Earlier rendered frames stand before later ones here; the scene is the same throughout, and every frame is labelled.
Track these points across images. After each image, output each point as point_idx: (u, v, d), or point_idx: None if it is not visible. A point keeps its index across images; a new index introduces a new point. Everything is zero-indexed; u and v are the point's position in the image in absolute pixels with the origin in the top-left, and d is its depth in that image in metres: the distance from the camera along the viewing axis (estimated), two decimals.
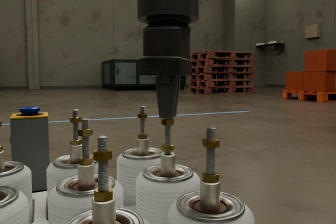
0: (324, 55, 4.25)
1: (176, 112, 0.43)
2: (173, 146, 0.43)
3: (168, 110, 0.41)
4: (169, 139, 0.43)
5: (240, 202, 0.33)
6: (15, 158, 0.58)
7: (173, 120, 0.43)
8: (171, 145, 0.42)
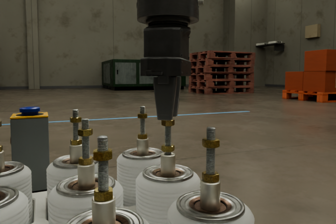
0: (324, 55, 4.25)
1: (177, 112, 0.44)
2: None
3: (166, 111, 0.40)
4: (169, 139, 0.43)
5: (240, 202, 0.33)
6: (15, 158, 0.58)
7: (163, 120, 0.43)
8: None
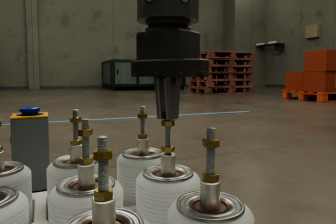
0: (324, 55, 4.25)
1: (169, 115, 0.41)
2: (162, 147, 0.43)
3: (158, 110, 0.43)
4: (165, 140, 0.43)
5: (240, 202, 0.33)
6: (15, 158, 0.58)
7: (166, 122, 0.42)
8: (162, 145, 0.43)
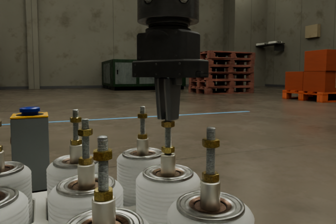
0: (324, 55, 4.25)
1: (169, 116, 0.41)
2: (172, 148, 0.42)
3: (159, 110, 0.43)
4: (168, 141, 0.43)
5: (240, 202, 0.33)
6: (15, 158, 0.58)
7: (173, 122, 0.43)
8: (170, 147, 0.42)
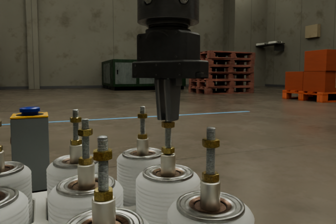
0: (324, 55, 4.25)
1: (169, 117, 0.41)
2: None
3: (159, 111, 0.43)
4: (170, 141, 0.43)
5: (240, 202, 0.33)
6: (15, 158, 0.58)
7: (164, 122, 0.44)
8: (171, 146, 0.44)
